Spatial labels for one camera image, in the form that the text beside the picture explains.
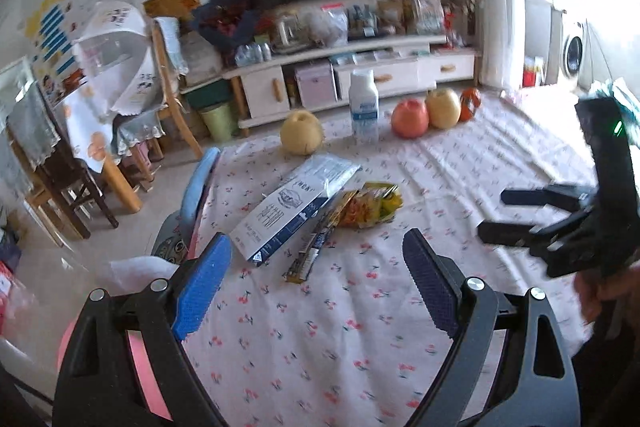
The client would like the pink storage box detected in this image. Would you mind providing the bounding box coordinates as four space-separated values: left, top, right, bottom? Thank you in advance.
295 61 337 108

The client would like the yellow snack wrapper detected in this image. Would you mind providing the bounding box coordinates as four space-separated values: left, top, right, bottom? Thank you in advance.
337 182 404 230

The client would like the right orange tangerine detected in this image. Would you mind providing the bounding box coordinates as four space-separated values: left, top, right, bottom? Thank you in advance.
460 88 482 109

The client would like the red apple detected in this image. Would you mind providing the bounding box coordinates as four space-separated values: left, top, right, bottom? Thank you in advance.
390 98 430 140

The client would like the white blue paper bag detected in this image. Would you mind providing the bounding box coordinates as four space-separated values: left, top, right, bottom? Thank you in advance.
230 153 360 265

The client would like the upright white milk carton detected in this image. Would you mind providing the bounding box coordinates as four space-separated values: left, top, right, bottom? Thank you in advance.
348 69 380 144

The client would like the dark blue flower bouquet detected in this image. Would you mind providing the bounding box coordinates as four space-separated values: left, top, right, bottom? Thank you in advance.
190 0 262 54

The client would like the wooden chair with cushion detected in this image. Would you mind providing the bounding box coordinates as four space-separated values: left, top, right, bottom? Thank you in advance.
115 16 204 192

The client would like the long gold black wrapper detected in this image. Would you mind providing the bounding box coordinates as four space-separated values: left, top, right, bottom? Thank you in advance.
284 191 357 284

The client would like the clear plastic bag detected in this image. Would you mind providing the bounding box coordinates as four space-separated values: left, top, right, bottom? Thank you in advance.
306 4 349 48

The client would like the pink plastic basin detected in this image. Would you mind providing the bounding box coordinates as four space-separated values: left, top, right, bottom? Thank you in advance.
56 320 172 421

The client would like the dining table with cloth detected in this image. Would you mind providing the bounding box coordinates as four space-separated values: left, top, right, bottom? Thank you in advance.
62 81 142 213

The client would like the white electric kettle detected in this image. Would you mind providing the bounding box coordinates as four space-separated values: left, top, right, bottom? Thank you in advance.
272 14 311 54

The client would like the white washing machine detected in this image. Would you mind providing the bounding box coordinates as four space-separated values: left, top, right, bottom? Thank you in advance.
558 20 585 91

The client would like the cherry print tablecloth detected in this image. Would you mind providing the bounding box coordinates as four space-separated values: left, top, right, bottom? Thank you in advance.
184 94 594 426

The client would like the small yellow pear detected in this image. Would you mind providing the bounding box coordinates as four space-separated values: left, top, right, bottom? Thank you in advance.
280 109 324 156

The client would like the white mesh food cover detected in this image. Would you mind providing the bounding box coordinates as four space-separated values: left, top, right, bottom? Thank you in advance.
72 1 162 116

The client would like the green waste bin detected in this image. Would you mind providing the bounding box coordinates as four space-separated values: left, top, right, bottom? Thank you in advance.
198 102 238 143

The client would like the large yellow pear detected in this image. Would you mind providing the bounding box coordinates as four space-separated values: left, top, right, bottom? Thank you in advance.
426 88 461 130

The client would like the white tv cabinet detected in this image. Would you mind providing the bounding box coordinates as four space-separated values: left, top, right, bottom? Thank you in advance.
222 36 480 131

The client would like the dark wooden chair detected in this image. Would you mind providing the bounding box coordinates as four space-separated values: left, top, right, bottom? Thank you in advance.
6 81 121 241

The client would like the person right hand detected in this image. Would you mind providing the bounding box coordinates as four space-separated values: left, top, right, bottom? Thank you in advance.
574 261 639 326

